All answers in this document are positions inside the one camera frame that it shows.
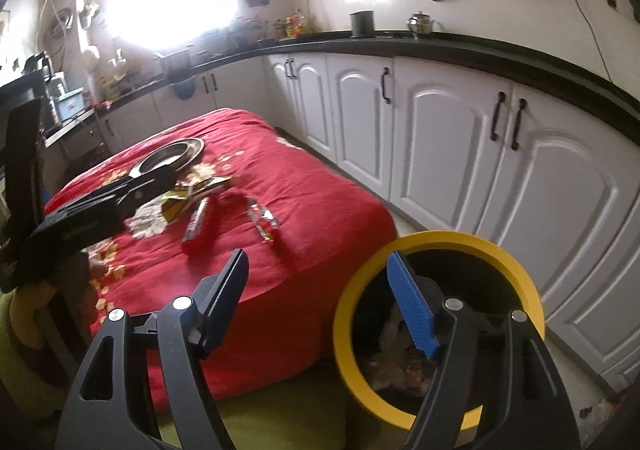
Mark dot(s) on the trash inside bin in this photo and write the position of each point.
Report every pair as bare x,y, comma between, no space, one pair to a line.
399,366

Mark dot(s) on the round metal plate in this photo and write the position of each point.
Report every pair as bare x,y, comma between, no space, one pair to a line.
177,155

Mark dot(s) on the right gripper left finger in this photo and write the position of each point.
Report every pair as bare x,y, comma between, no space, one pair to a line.
110,406

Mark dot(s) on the dark metal cup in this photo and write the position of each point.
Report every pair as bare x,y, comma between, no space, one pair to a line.
362,24

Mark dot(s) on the red tube snack package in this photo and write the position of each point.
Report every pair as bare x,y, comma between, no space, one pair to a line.
196,224

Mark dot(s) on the steel cooking pot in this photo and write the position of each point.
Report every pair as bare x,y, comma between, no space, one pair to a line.
176,66

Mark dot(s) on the red floral tablecloth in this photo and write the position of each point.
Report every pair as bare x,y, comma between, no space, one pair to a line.
329,227

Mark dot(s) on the white kitchen base cabinets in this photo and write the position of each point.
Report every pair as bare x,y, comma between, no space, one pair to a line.
457,149

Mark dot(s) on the yellow crumpled wrapper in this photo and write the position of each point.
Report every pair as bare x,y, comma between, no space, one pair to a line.
184,195

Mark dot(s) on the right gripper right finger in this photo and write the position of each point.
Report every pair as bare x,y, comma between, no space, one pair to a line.
526,405

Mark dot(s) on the blue hanging basin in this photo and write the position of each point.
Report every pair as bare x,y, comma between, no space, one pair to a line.
184,89

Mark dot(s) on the left hand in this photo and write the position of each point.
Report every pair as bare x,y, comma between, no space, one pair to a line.
72,275

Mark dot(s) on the black countertop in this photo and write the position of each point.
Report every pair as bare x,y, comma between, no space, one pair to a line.
535,69

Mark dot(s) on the small steel teapot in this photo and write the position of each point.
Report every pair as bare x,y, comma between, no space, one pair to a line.
420,25

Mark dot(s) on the red white snack wrapper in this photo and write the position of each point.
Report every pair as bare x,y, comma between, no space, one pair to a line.
263,220

